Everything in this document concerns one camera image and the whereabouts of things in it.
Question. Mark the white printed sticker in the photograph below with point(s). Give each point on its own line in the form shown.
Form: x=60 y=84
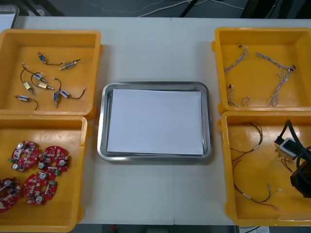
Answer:
x=255 y=229

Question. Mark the yellow-orange plastic bin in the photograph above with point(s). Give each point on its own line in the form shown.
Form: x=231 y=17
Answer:
x=255 y=174
x=73 y=170
x=262 y=36
x=14 y=38

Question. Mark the blue label metal solenoid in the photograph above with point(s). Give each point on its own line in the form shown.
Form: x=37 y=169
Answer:
x=22 y=97

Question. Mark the steel tray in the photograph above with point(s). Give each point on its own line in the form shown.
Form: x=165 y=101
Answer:
x=16 y=14
x=102 y=121

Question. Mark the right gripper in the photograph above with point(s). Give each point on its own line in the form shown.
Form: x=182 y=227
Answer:
x=302 y=182

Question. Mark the white paper sheet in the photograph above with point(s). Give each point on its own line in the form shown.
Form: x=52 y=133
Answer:
x=155 y=121

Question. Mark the black stand leg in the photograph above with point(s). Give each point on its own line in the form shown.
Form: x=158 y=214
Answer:
x=189 y=8

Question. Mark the round red circuit board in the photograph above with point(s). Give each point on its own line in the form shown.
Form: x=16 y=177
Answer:
x=7 y=194
x=54 y=159
x=40 y=189
x=24 y=156

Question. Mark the pile of metal solenoids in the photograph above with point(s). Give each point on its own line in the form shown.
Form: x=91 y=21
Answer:
x=69 y=65

